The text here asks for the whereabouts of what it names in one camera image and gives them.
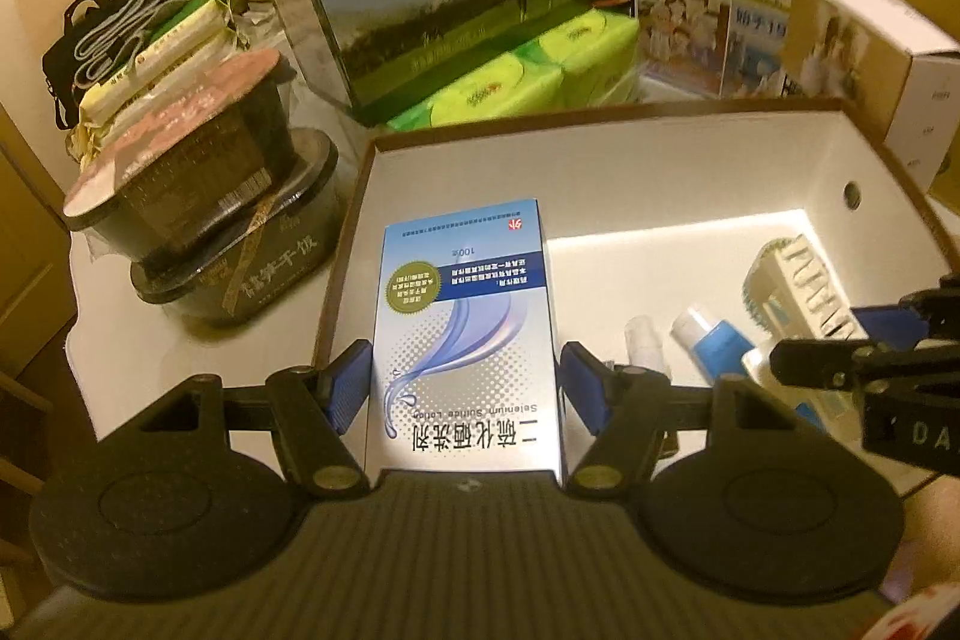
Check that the blue white lotion box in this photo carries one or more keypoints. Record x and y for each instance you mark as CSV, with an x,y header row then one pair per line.
x,y
463,349

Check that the lower black food bowl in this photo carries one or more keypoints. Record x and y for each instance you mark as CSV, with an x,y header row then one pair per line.
x,y
261,254

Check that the stack of flat packets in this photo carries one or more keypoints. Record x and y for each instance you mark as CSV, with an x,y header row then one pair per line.
x,y
201,33

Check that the green tissue pack right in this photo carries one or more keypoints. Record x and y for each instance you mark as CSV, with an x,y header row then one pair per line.
x,y
598,57

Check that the green tissue pack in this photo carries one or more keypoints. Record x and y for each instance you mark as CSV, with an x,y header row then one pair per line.
x,y
507,86
598,57

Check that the black food bowl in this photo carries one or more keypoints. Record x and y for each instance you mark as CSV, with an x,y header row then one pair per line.
x,y
261,254
190,164

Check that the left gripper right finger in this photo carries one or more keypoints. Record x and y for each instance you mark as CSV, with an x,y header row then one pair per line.
x,y
625,410

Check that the brown open shoebox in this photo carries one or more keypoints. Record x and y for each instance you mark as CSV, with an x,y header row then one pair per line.
x,y
648,210

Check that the black bag with cords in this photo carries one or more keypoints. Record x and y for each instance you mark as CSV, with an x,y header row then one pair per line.
x,y
99,38

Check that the blue white tube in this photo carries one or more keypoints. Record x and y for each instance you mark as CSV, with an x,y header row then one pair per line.
x,y
715,345

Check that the white ampoule tray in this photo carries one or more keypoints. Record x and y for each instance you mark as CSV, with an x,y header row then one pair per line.
x,y
805,302

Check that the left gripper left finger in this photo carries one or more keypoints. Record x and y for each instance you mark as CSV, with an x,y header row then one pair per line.
x,y
312,410

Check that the green tissue pack left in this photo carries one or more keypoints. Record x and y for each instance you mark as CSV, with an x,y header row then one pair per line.
x,y
507,86

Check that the upper black food bowl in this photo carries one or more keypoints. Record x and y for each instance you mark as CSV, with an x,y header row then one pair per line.
x,y
190,164

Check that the teal round hairbrush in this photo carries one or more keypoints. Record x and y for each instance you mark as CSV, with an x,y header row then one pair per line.
x,y
757,286

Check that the white printed carton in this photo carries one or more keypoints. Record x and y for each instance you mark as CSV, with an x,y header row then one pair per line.
x,y
888,60

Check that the clear small spray bottle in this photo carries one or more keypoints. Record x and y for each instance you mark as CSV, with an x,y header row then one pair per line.
x,y
644,346

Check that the wooden cabinet door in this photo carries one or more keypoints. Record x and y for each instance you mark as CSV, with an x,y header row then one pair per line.
x,y
37,297

